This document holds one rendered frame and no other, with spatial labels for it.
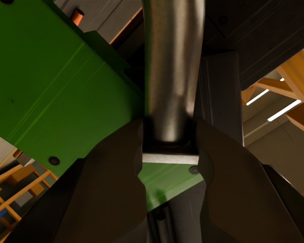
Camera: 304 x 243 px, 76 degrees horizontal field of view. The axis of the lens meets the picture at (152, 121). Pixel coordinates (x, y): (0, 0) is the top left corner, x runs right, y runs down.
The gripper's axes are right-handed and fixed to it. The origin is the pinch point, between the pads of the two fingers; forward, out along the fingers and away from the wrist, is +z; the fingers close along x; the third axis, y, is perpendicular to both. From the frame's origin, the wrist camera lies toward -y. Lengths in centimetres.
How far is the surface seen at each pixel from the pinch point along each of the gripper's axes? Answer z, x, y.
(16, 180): 329, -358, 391
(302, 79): 66, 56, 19
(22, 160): 14.3, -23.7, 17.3
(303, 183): 284, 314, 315
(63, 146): 2.5, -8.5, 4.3
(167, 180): 2.2, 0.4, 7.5
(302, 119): 38, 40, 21
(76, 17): 42.9, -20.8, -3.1
